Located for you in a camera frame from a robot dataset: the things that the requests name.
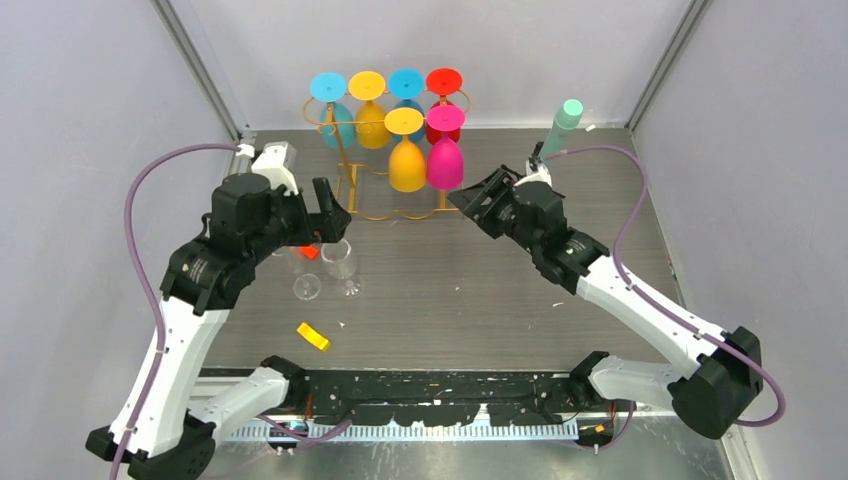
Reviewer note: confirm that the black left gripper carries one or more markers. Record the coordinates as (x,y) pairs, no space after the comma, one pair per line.
(326,226)

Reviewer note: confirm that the mint green bottle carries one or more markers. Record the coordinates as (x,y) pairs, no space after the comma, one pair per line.
(566,120)

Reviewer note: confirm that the red wine glass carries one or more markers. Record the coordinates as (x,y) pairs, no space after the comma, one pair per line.
(443,82)

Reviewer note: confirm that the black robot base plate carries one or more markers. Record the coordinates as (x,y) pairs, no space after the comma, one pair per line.
(441,398)

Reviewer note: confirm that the gold wire glass rack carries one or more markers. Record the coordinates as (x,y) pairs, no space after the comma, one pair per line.
(364,180)

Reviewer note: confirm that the pink wine glass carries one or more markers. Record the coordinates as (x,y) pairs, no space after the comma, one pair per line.
(445,162)

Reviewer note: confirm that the small black tripod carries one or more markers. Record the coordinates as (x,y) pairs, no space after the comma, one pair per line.
(534,161)

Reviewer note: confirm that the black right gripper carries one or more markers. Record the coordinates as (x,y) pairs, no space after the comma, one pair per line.
(499,187)

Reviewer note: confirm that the yellow wine glass front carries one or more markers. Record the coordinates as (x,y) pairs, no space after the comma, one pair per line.
(407,166)

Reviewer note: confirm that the blue wine glass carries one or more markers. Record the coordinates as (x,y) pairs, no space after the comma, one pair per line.
(337,121)
(406,85)

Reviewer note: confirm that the aluminium frame rail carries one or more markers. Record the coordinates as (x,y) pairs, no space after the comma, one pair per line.
(579,429)

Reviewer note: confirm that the clear wine glass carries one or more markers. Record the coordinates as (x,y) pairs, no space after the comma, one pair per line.
(306,286)
(340,262)

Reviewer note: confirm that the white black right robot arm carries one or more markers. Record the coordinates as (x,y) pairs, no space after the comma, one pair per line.
(710,375)

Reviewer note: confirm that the orange red block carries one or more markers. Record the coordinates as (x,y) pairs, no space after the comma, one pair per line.
(309,252)

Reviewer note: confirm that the yellow block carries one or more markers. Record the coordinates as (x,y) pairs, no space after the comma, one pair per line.
(313,337)

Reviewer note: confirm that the yellow wine glass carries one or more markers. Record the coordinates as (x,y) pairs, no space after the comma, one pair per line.
(407,166)
(367,87)

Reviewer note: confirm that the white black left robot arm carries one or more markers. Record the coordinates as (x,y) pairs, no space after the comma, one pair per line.
(161,433)

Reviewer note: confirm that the yellow wine glass back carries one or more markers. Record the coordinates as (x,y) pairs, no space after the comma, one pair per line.
(367,87)

